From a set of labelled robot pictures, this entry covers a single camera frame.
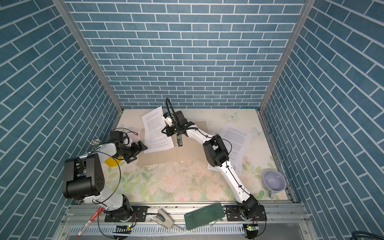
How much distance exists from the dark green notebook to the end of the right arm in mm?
400

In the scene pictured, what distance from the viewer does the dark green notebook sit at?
711 mm

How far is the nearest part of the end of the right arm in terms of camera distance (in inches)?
32.9
